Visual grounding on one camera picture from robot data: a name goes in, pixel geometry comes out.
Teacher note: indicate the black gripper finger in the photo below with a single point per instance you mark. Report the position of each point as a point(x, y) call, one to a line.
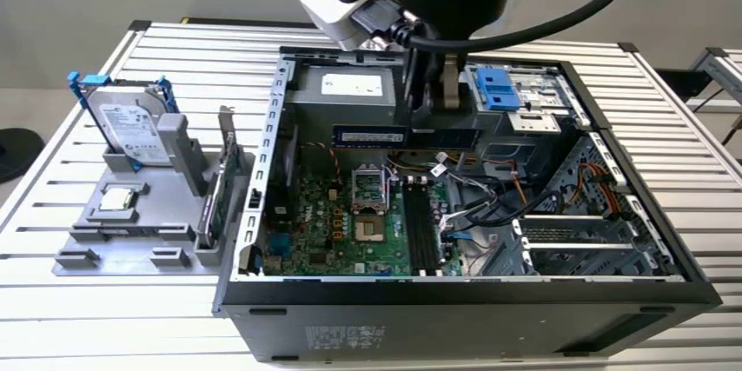
point(453, 84)
point(418, 84)

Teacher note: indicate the blue RAM stick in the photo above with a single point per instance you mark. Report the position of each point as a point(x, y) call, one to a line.
point(365, 136)

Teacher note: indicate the grey power supply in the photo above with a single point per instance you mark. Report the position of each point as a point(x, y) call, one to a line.
point(342, 110)

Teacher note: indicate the metal drive cage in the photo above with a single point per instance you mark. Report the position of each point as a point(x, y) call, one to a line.
point(523, 127)

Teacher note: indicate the black bar behind table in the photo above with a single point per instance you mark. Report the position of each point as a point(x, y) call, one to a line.
point(250, 22)

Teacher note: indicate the CPU socket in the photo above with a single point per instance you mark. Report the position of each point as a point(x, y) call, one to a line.
point(370, 228)

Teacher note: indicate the green graphics card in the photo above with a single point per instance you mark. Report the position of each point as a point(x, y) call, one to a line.
point(229, 158)

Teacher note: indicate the green motherboard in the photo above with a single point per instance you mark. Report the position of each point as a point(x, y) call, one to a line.
point(313, 232)

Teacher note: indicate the black box beside table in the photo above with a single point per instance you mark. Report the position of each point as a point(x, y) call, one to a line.
point(684, 82)

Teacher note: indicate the metal disk bay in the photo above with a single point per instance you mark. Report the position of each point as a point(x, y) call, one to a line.
point(575, 246)

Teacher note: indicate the metal slat side table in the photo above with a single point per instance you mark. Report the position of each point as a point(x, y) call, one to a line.
point(719, 62)

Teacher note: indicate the hard disk in blue carrier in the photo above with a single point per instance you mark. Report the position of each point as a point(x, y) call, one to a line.
point(125, 123)

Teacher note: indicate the grey parts rack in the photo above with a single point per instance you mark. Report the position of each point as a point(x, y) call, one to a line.
point(162, 201)

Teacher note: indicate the black PC case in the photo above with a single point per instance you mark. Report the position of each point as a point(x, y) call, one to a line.
point(406, 327)

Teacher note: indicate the silver CPU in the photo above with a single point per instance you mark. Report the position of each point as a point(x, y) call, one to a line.
point(117, 201)

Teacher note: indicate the black round floor object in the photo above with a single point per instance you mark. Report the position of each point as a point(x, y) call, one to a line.
point(21, 154)

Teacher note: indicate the blue plastic drive bracket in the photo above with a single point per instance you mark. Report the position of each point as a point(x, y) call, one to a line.
point(493, 93)

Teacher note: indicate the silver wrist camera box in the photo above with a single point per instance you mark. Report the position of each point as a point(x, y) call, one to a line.
point(330, 10)

